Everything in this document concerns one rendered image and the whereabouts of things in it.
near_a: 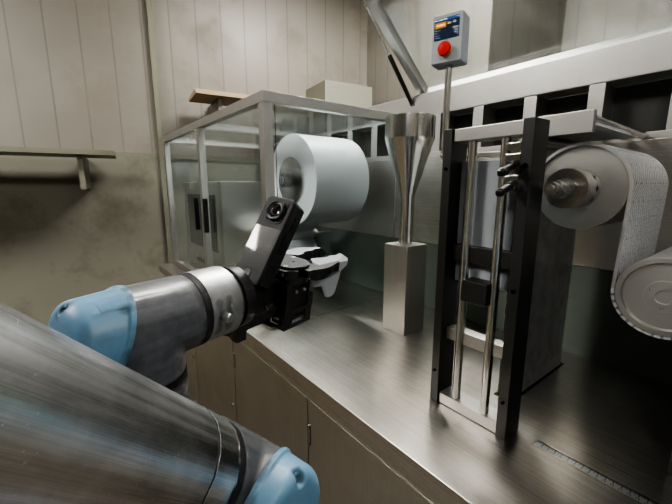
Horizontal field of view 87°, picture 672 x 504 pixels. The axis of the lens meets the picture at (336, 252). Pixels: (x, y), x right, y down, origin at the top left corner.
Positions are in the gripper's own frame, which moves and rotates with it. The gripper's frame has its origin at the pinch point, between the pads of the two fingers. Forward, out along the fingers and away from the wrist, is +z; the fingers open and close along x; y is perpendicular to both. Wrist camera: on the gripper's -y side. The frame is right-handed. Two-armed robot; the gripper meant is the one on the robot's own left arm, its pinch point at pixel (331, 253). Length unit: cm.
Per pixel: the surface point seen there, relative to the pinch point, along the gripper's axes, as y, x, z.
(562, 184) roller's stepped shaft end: -14.4, 26.9, 20.4
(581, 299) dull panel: 13, 36, 63
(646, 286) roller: -0.7, 41.2, 26.7
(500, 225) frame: -6.6, 19.8, 20.0
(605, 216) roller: -10.1, 33.7, 29.0
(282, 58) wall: -97, -226, 220
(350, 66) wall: -106, -194, 286
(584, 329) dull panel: 21, 38, 63
